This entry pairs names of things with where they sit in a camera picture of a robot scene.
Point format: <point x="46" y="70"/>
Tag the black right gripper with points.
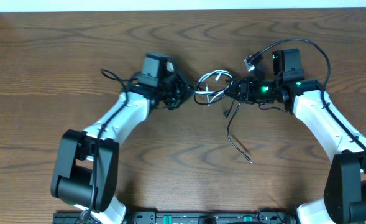
<point x="246" y="95"/>

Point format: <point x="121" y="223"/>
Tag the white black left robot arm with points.
<point x="85" y="173"/>

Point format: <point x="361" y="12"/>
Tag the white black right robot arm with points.
<point x="344" y="197"/>

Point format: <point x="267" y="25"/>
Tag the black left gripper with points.
<point x="176" y="90"/>

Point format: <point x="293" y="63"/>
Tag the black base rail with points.
<point x="151" y="217"/>

